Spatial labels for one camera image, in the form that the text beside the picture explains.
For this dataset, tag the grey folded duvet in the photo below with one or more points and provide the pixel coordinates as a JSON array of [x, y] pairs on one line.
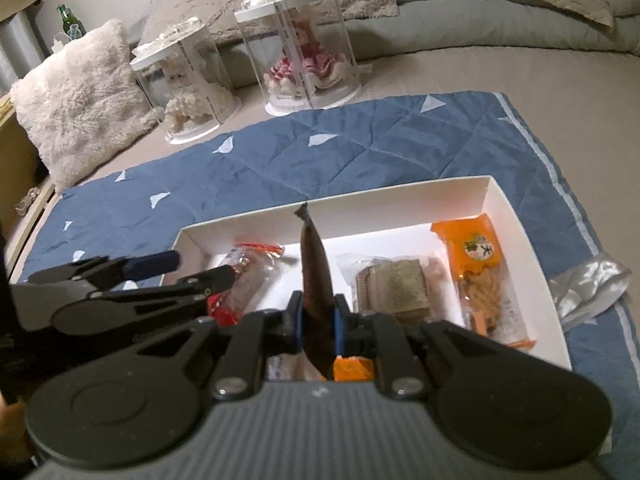
[[450, 25]]

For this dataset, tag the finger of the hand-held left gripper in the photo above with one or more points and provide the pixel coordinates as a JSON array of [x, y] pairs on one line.
[[150, 262], [215, 279]]

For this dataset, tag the green beer bottle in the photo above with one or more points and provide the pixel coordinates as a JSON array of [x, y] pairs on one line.
[[65, 17]]

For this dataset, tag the orange cookie packet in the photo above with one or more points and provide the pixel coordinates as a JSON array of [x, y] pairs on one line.
[[475, 260], [352, 367]]

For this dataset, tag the silver foil wrapper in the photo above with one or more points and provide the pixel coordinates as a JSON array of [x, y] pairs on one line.
[[590, 285]]

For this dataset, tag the wooden side shelf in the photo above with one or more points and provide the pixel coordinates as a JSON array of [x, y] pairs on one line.
[[17, 160]]

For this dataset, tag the red and brown snack packet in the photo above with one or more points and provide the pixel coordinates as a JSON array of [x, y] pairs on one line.
[[250, 275]]

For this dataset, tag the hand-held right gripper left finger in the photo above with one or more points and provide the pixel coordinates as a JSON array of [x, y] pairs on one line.
[[296, 322]]

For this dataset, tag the clear case with white doll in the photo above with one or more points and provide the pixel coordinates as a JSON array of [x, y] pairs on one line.
[[190, 95]]

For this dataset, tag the grey curtain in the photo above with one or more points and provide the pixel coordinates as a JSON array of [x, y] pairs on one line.
[[17, 45]]

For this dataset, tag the white cardboard box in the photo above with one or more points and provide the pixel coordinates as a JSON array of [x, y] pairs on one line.
[[380, 215]]

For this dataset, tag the blue quilted mat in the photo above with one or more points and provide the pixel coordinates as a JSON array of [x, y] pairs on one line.
[[375, 145]]

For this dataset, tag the fluffy cream pillow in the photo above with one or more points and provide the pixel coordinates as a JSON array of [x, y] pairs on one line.
[[75, 105]]

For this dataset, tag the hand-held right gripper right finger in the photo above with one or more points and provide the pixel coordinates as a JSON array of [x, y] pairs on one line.
[[341, 325]]

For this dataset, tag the clear case with red doll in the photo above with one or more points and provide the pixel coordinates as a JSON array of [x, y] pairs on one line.
[[300, 60]]

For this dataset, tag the dark brown snack packet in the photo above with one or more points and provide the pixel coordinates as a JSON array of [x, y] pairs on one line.
[[315, 280]]

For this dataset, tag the clear brown cake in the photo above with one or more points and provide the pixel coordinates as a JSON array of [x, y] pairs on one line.
[[395, 285]]

